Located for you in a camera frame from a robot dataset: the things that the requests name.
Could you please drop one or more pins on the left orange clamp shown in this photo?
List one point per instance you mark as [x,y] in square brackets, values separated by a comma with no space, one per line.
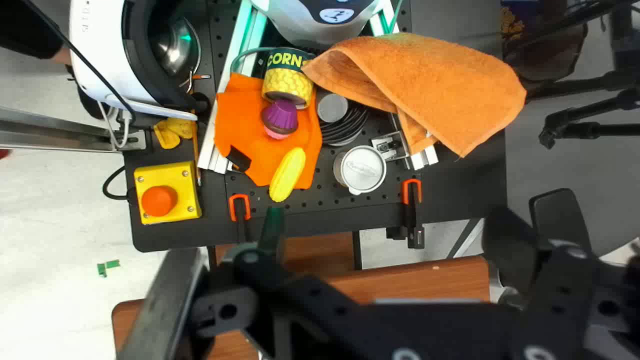
[238,206]

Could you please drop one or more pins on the yellow emergency stop box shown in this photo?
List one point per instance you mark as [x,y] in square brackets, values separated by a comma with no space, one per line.
[167,193]

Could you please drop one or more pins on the orange cloth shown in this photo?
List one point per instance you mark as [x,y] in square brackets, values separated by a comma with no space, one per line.
[241,135]

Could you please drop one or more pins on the orange clamp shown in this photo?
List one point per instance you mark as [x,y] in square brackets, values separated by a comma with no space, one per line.
[238,206]
[411,205]

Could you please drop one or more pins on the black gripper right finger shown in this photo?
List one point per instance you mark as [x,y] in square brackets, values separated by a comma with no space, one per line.
[573,305]

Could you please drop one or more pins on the yellow toy corn cob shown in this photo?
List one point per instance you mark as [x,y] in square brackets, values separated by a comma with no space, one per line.
[286,174]

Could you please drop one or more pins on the purple toy cupcake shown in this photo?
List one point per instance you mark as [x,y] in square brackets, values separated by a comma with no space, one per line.
[281,118]

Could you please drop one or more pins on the orange towel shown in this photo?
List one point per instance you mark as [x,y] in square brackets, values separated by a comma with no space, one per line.
[439,91]

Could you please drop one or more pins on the silver can top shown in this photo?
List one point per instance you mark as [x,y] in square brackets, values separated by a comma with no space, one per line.
[360,171]

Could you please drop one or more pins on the corn can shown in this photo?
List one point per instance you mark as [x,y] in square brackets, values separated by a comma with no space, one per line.
[285,79]

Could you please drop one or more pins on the right orange clamp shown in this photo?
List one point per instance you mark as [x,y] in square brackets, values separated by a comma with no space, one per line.
[411,205]

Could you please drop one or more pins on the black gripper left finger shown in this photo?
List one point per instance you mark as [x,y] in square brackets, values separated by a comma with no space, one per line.
[283,315]

